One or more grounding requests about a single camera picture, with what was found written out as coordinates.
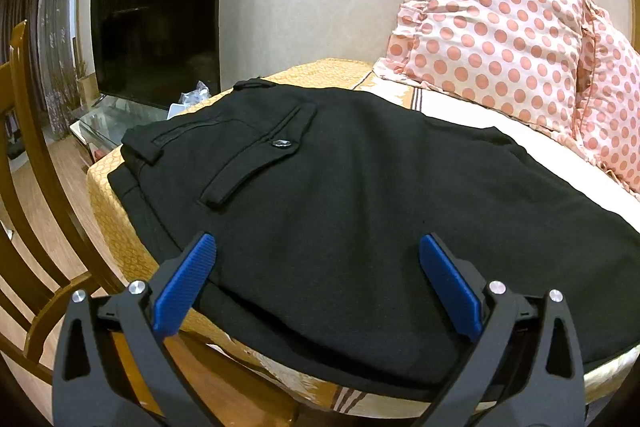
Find black pants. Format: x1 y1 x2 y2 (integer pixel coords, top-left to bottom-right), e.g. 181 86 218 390
108 77 640 402

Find floral curtain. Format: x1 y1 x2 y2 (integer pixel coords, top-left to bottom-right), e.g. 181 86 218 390
37 0 93 140

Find clear plastic wrapper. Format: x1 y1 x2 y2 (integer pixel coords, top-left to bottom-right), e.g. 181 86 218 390
168 81 212 118

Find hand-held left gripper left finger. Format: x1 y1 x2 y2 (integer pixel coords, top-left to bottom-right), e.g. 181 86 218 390
52 231 218 427

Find wooden chair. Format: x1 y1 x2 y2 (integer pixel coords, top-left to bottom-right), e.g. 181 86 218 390
0 21 296 427

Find glass tv stand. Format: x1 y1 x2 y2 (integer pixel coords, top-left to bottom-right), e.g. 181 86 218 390
70 94 171 162

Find pink polka dot pillow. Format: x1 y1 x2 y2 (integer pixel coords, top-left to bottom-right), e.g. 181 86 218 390
570 0 640 200
373 0 593 142

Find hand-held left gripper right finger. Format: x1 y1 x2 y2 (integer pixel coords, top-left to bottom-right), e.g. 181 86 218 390
419 234 587 427

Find black flat screen television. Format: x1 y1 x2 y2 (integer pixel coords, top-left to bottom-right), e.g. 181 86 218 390
90 0 230 111

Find yellow patterned bed sheet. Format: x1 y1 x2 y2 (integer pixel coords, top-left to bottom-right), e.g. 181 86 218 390
86 58 640 418

